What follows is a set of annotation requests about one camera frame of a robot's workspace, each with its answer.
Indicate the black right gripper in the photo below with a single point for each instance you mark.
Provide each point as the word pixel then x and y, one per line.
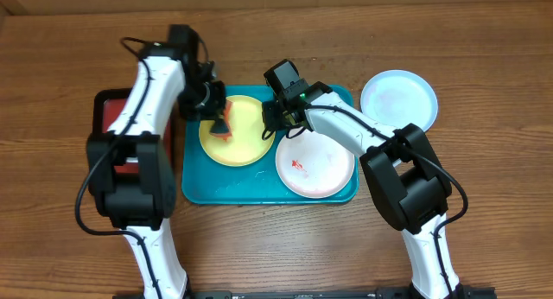
pixel 275 111

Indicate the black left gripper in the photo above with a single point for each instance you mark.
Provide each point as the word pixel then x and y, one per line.
pixel 213 110

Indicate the yellow plate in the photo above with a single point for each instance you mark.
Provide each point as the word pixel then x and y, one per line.
pixel 245 144

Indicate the light blue plate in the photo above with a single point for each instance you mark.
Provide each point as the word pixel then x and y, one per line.
pixel 398 98

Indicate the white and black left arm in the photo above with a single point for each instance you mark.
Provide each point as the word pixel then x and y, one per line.
pixel 130 188

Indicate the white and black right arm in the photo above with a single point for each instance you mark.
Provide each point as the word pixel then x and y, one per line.
pixel 408 185

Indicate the teal plastic tray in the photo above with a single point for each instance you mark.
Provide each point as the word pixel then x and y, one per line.
pixel 207 182

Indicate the black tray with red liquid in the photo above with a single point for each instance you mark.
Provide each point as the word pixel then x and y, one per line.
pixel 108 104

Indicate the pink plate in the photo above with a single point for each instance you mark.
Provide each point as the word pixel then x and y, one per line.
pixel 313 165

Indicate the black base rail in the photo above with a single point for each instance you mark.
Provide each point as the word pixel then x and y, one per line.
pixel 464 292

